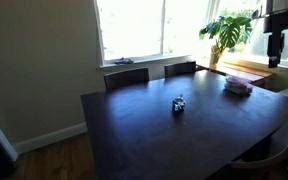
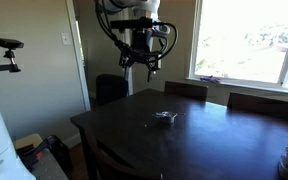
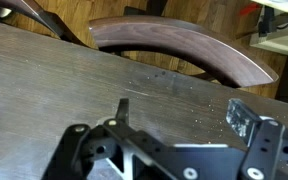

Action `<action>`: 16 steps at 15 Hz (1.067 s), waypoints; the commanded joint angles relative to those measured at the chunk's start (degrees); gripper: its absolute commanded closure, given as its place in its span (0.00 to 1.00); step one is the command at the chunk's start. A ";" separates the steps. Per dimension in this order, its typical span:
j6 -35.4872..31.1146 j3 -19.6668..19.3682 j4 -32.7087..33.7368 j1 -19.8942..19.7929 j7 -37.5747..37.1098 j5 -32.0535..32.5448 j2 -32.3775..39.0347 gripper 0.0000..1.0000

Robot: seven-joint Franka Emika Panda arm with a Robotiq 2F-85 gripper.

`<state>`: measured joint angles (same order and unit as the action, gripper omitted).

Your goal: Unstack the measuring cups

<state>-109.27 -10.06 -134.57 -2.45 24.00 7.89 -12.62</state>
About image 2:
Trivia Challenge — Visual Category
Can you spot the purple item on sill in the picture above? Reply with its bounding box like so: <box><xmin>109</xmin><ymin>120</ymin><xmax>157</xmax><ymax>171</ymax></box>
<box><xmin>199</xmin><ymin>75</ymin><xmax>220</xmax><ymax>84</ymax></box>

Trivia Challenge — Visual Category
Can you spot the white door frame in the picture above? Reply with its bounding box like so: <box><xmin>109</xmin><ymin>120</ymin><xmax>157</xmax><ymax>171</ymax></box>
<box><xmin>64</xmin><ymin>0</ymin><xmax>134</xmax><ymax>113</ymax></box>

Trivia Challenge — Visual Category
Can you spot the black upholstered chair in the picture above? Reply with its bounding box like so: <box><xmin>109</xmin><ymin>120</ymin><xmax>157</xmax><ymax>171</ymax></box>
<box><xmin>95</xmin><ymin>73</ymin><xmax>129</xmax><ymax>108</ymax></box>

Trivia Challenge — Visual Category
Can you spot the grey mottled board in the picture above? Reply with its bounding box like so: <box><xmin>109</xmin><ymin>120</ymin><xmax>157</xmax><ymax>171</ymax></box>
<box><xmin>30</xmin><ymin>148</ymin><xmax>69</xmax><ymax>180</ymax></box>

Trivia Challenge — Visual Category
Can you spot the white framed window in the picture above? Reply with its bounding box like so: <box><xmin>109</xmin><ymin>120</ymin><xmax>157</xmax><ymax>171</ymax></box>
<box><xmin>187</xmin><ymin>0</ymin><xmax>288</xmax><ymax>96</ymax></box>

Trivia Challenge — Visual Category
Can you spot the black camera on stand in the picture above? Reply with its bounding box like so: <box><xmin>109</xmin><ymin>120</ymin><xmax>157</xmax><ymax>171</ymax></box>
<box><xmin>0</xmin><ymin>37</ymin><xmax>25</xmax><ymax>50</ymax></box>

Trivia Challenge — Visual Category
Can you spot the curved back wooden chair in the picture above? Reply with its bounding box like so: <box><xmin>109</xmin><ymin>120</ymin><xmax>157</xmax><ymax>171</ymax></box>
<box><xmin>83</xmin><ymin>131</ymin><xmax>164</xmax><ymax>180</ymax></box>

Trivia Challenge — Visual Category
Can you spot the beige box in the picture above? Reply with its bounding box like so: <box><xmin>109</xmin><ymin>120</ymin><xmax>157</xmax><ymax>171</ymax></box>
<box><xmin>13</xmin><ymin>133</ymin><xmax>44</xmax><ymax>150</ymax></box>

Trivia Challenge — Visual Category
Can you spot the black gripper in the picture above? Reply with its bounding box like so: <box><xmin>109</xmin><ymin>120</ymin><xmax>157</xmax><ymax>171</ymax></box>
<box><xmin>118</xmin><ymin>28</ymin><xmax>162</xmax><ymax>83</ymax></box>

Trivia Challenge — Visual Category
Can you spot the white baseboard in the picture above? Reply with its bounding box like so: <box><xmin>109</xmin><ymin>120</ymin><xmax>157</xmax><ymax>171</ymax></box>
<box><xmin>62</xmin><ymin>133</ymin><xmax>82</xmax><ymax>150</ymax></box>

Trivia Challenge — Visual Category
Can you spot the white light switch plate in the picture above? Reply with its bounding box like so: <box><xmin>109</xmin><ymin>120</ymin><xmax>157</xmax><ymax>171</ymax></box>
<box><xmin>60</xmin><ymin>31</ymin><xmax>71</xmax><ymax>46</ymax></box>

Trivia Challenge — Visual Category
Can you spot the black tool bag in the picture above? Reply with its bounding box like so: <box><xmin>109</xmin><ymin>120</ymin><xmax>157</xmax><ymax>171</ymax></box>
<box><xmin>17</xmin><ymin>134</ymin><xmax>73</xmax><ymax>174</ymax></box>

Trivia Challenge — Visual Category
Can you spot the half cup steel measuring cup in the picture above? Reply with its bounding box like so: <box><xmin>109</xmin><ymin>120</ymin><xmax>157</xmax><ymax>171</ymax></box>
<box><xmin>162</xmin><ymin>111</ymin><xmax>186</xmax><ymax>118</ymax></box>

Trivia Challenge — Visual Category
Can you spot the dark wooden dining chair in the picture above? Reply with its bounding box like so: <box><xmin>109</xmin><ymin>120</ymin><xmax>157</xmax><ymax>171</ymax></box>
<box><xmin>163</xmin><ymin>80</ymin><xmax>209</xmax><ymax>102</ymax></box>
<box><xmin>226</xmin><ymin>91</ymin><xmax>288</xmax><ymax>124</ymax></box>

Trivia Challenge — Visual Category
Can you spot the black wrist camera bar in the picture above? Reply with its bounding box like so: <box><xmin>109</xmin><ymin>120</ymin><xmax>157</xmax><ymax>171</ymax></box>
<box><xmin>109</xmin><ymin>17</ymin><xmax>168</xmax><ymax>31</ymax></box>

